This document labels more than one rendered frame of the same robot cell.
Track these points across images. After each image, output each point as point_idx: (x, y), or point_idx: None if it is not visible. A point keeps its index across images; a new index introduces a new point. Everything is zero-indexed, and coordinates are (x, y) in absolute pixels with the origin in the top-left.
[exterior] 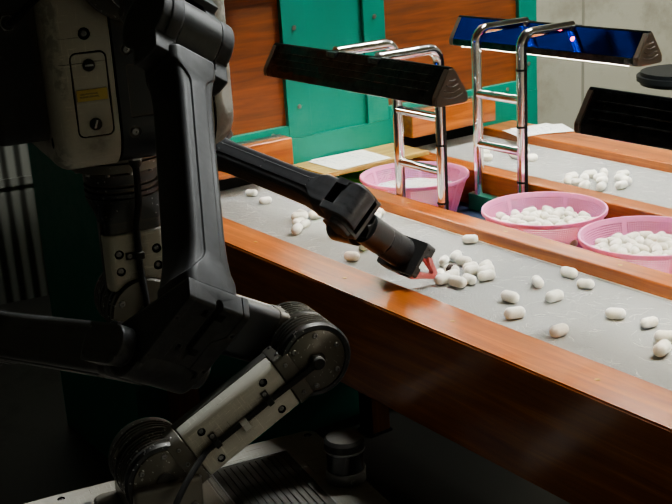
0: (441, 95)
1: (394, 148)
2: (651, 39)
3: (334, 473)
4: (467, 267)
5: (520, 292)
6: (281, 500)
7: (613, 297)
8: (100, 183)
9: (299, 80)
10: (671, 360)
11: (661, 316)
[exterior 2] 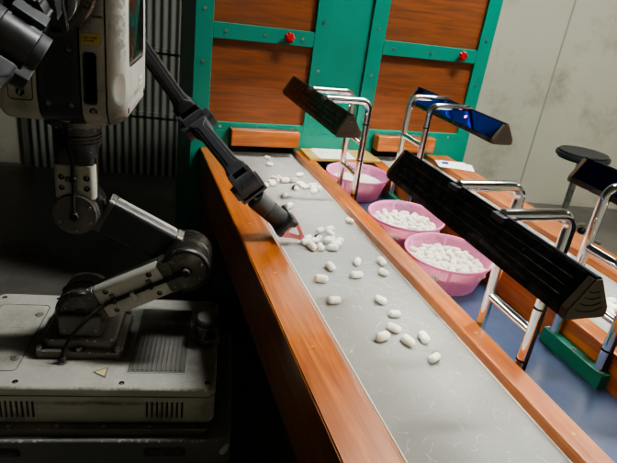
0: (341, 130)
1: (341, 154)
2: (507, 129)
3: (196, 335)
4: (325, 239)
5: (342, 265)
6: (161, 341)
7: (393, 287)
8: (54, 130)
9: (293, 101)
10: (383, 346)
11: (409, 310)
